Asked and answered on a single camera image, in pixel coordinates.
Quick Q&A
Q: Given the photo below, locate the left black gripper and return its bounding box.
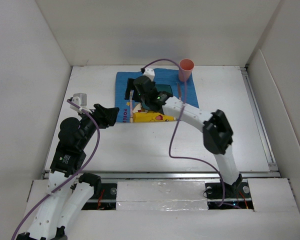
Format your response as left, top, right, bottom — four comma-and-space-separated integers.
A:
78, 103, 119, 149

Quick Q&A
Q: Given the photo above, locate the dark teal square plate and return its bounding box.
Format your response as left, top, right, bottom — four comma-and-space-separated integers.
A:
155, 84, 173, 94

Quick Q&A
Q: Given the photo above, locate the blue Pikachu cloth placemat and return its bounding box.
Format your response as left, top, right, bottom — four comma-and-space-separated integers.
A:
115, 68, 199, 123

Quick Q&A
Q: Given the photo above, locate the salmon pink plastic cup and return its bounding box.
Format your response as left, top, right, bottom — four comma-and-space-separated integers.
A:
178, 58, 195, 82

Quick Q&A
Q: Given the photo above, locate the pink handled fork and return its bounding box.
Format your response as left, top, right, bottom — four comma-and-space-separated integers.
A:
129, 90, 134, 123

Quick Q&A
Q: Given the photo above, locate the pink handled knife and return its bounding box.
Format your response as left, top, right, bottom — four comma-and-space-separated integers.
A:
177, 82, 182, 101

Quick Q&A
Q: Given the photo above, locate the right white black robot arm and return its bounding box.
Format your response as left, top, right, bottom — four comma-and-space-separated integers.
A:
124, 75, 242, 197

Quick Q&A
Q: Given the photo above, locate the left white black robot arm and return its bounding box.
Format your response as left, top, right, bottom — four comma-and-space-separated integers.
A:
12, 103, 120, 240

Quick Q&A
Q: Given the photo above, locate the white foam block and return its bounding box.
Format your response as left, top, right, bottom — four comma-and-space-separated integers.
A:
116, 180, 208, 212

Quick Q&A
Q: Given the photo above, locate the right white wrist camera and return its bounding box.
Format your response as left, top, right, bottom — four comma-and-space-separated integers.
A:
140, 67, 155, 82

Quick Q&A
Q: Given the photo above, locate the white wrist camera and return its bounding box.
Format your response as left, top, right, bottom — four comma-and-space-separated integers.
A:
70, 93, 92, 114
140, 67, 155, 82

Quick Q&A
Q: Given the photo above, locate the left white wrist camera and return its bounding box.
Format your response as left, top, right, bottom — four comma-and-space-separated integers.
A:
70, 93, 92, 114

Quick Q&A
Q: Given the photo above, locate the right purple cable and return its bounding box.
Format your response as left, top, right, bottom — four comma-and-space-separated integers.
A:
139, 58, 243, 208

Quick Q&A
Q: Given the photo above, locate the purple cable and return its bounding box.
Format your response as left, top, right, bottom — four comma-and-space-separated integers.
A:
11, 99, 101, 240
139, 58, 243, 208

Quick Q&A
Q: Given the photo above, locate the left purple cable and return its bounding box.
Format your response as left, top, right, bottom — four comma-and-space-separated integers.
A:
11, 99, 101, 240

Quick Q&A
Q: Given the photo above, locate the aluminium right side rail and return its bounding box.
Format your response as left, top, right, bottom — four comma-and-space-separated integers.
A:
240, 67, 279, 172

